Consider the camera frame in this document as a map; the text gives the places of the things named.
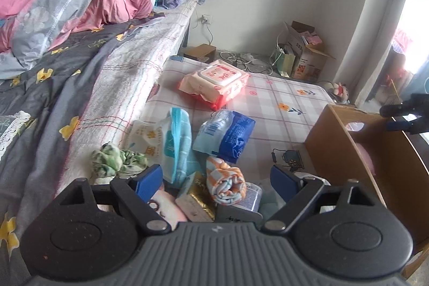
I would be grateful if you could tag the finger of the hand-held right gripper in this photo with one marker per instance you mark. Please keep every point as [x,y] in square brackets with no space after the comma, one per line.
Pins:
[402,127]
[398,107]

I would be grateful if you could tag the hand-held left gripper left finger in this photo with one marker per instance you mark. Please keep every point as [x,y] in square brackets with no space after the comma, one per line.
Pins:
[147,180]

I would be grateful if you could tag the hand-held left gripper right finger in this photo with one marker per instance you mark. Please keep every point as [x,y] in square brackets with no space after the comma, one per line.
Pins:
[283,182]

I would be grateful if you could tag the light blue wipes pack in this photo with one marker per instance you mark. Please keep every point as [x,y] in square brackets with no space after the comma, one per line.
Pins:
[181,145]

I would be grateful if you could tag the gold tissue pack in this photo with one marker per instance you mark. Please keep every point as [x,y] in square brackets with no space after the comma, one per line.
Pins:
[197,197]

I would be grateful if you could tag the orange striped sock bundle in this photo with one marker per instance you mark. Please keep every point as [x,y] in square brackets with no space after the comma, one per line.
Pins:
[226,183]

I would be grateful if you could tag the blue tissue pack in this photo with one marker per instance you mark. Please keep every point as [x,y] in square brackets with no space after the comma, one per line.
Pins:
[228,135]

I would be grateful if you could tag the pink plush pouch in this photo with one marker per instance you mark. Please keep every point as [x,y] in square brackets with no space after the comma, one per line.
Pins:
[169,205]

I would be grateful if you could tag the white pack with blue label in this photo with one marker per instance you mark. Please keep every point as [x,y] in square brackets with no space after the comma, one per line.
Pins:
[252,197]

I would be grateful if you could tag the green fabric scrunchie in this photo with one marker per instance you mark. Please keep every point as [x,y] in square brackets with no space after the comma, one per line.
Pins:
[115,160]

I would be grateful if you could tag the white pack with yellow print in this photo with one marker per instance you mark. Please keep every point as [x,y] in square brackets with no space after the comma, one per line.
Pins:
[150,138]

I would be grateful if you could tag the plush toy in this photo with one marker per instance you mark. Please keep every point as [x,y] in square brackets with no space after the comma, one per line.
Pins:
[340,91]

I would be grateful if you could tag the checked floral mat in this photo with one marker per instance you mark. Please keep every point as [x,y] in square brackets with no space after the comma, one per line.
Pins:
[268,111]

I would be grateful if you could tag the large open cardboard box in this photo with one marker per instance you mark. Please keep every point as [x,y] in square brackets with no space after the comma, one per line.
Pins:
[310,53]

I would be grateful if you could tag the white woven blanket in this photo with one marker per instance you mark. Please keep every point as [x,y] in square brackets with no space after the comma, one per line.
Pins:
[134,71]

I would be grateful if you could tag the green paper bag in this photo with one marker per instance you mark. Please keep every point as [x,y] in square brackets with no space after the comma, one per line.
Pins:
[285,62]

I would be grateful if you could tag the pink wet wipes pack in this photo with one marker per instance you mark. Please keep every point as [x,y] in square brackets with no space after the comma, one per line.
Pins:
[216,81]

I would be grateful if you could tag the grey floral bedsheet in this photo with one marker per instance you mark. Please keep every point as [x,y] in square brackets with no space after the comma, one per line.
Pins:
[40,98]

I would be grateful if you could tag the small cardboard box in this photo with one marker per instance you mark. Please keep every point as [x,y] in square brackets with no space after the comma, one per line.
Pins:
[200,52]

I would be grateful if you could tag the white lace cloth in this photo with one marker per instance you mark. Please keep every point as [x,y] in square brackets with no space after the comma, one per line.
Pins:
[11,128]

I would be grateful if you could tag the white wall outlet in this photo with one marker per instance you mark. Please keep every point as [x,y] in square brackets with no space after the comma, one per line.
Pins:
[206,19]

